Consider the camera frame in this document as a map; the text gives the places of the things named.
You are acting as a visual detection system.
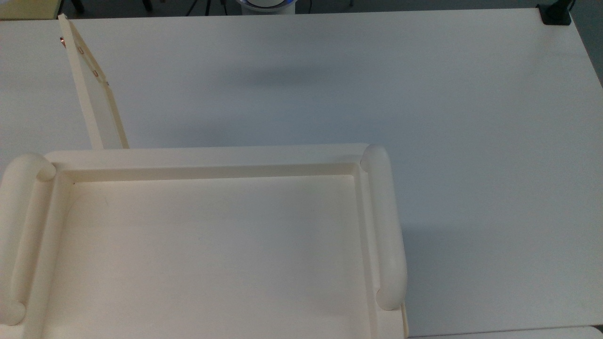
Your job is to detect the cream rounded cabinet top handle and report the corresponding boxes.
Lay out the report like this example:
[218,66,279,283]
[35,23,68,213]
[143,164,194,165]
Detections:
[0,153,57,326]

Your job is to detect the cream plastic storage cabinet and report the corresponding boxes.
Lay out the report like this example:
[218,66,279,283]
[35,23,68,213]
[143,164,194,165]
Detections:
[0,143,409,339]

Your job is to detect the black table clamp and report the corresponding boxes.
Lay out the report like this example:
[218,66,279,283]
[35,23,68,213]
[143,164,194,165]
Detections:
[538,0,573,26]

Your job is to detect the yellow wooden table top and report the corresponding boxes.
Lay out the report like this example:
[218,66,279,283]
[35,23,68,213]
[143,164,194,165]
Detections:
[0,0,64,21]

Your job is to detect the cream cabinet door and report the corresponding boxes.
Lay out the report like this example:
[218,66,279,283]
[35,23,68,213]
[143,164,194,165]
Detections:
[58,13,130,150]

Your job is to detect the black tripod legs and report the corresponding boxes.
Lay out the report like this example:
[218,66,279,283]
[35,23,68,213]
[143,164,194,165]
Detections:
[186,0,228,17]

